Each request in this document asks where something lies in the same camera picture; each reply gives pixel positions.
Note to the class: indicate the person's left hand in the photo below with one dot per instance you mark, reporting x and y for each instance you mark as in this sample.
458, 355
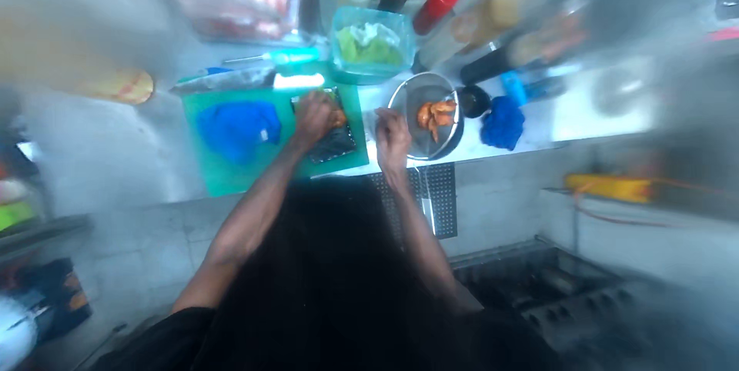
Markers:
314, 117

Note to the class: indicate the person's right hand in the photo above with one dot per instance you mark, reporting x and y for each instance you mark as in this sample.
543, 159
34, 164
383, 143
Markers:
394, 141

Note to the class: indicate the person's left fingers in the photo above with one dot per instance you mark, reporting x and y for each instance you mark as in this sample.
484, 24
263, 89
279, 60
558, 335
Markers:
317, 99

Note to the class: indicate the person's right fingers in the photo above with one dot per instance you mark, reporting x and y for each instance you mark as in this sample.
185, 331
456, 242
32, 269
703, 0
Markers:
390, 119

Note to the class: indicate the person's right forearm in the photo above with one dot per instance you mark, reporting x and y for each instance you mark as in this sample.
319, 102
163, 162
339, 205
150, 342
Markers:
420, 238

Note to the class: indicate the person's left forearm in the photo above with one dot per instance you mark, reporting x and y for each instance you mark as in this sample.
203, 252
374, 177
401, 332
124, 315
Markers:
248, 221

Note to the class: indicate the orange food piece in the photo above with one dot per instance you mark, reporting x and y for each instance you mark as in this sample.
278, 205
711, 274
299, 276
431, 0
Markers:
339, 120

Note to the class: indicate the round metal-rimmed bowl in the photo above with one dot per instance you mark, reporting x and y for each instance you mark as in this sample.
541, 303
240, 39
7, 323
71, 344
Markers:
411, 94

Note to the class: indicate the pile of orange fried food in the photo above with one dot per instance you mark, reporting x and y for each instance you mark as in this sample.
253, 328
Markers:
434, 117

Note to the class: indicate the black rectangular sheet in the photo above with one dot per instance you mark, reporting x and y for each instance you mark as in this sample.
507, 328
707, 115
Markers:
335, 146

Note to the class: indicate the clear teal plastic container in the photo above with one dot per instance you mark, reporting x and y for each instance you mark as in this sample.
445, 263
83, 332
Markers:
374, 72

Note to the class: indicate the pile of green leaves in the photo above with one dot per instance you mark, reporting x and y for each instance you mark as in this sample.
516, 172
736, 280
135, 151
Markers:
369, 49

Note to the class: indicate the metal tray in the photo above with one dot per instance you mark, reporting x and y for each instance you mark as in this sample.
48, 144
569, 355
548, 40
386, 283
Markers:
297, 19

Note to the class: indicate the small round black bowl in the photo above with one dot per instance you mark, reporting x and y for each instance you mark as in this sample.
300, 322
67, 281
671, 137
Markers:
473, 103

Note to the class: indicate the crumpled blue cloth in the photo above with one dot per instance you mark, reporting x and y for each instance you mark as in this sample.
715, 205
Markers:
234, 128

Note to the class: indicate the wide-bladed knife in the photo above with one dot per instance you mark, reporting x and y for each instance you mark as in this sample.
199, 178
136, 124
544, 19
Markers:
225, 81

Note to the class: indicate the clear bottle with pale sauce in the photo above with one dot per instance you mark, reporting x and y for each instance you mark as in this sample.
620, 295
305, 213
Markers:
444, 42

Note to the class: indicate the black perforated panel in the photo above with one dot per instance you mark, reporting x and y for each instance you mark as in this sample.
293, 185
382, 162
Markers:
443, 198

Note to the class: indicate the black-based bottle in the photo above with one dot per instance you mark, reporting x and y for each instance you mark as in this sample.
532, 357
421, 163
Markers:
485, 67

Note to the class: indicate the green cutting board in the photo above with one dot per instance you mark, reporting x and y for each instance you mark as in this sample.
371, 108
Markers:
236, 177

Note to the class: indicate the dark blue bunched cloth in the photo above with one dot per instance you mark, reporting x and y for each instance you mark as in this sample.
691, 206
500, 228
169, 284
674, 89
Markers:
503, 124

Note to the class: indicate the red squeeze bottle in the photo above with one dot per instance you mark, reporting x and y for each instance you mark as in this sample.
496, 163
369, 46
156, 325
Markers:
439, 4

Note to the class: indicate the bright blue plastic piece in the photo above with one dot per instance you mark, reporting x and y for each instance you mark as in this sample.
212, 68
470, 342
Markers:
514, 87

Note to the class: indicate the tan squeeze bottle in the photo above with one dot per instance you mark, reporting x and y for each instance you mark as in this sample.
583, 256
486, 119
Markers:
496, 12

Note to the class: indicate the person's body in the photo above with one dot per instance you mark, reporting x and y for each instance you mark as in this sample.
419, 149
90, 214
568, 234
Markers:
329, 290

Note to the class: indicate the yellow cylindrical container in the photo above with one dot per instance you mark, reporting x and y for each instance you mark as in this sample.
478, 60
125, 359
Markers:
135, 87

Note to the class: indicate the white work counter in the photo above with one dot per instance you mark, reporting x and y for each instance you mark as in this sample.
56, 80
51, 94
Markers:
600, 111

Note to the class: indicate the yellow tool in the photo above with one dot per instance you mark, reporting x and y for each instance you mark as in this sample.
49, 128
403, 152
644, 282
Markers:
612, 187

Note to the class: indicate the black stove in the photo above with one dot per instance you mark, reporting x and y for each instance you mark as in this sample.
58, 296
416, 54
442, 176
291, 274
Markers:
554, 290

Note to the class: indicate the bright green object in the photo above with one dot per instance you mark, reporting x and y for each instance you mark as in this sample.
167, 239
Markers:
16, 214

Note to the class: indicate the round white object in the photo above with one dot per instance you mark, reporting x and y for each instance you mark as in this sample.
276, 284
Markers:
14, 330

